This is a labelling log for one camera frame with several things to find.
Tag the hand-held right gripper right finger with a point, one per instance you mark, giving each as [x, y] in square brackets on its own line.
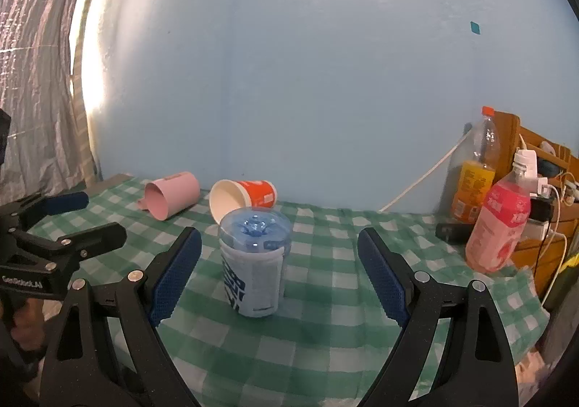
[382, 271]

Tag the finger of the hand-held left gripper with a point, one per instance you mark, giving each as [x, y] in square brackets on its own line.
[90, 237]
[68, 202]

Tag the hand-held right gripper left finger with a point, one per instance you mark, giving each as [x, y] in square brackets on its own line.
[176, 271]

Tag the clear blue plastic cup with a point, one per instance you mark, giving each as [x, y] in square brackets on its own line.
[253, 280]

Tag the pink cup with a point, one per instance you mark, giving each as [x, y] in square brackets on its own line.
[174, 196]

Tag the orange paper cup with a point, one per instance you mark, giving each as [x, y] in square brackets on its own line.
[258, 194]

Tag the person's left hand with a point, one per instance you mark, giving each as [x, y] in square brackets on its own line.
[29, 321]

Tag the green checked tablecloth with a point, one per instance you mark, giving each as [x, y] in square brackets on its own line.
[325, 253]

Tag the small black box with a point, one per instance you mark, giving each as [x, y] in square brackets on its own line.
[452, 233]

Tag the pink drink bottle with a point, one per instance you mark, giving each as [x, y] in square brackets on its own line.
[497, 226]

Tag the orange drink bottle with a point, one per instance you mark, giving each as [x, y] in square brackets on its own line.
[472, 181]

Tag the grey curtain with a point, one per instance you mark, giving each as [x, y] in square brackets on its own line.
[36, 49]

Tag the wooden shelf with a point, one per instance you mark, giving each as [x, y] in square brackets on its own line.
[538, 262]

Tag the black power adapter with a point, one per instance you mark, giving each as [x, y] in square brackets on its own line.
[539, 209]

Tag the white charger plug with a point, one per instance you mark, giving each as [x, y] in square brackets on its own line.
[543, 187]

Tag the teal wall sticker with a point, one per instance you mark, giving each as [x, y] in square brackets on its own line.
[475, 27]

